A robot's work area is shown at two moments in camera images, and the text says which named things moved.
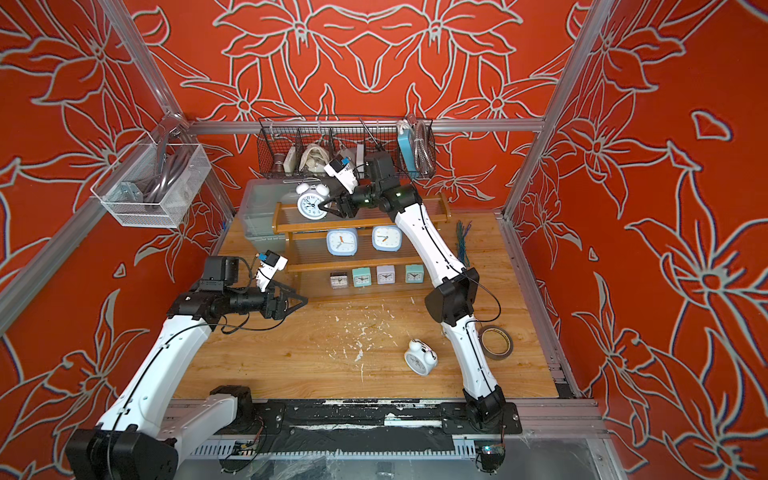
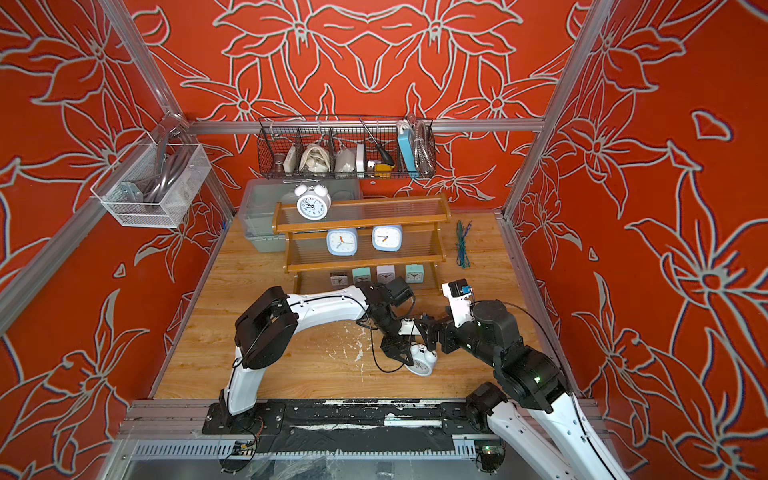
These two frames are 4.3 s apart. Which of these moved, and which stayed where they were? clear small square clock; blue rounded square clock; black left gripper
Moved: black left gripper
Stayed: blue rounded square clock; clear small square clock
